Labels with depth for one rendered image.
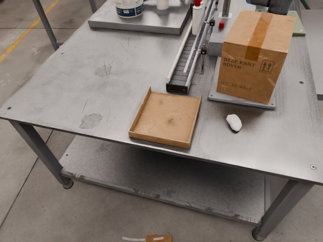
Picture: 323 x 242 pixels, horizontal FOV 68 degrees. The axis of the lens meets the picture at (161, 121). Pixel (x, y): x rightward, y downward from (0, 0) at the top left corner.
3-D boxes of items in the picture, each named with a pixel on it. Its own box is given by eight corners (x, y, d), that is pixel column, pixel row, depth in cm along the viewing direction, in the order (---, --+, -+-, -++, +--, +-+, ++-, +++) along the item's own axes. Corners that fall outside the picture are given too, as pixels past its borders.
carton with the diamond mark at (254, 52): (232, 58, 132) (241, 9, 112) (278, 67, 124) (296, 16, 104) (216, 91, 115) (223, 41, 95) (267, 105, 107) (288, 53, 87)
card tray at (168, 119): (150, 91, 121) (149, 85, 118) (201, 99, 115) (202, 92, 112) (129, 137, 102) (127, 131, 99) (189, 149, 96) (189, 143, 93)
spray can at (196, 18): (192, 30, 149) (193, -4, 133) (201, 31, 147) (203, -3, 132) (191, 35, 145) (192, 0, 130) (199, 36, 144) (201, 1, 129)
